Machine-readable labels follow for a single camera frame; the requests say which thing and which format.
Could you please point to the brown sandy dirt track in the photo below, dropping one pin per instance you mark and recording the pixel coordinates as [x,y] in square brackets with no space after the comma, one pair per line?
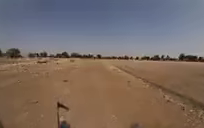
[93,93]

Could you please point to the small dark flag on pole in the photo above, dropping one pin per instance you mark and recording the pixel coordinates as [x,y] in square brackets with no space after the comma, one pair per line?
[61,106]

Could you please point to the bare brown dirt field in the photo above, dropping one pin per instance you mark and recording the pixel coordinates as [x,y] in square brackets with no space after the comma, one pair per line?
[183,76]

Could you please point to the robot's own part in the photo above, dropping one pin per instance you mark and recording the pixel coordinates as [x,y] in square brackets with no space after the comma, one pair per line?
[64,125]
[135,126]

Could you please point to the row of trees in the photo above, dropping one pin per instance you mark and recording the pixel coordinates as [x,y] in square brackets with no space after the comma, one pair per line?
[13,52]

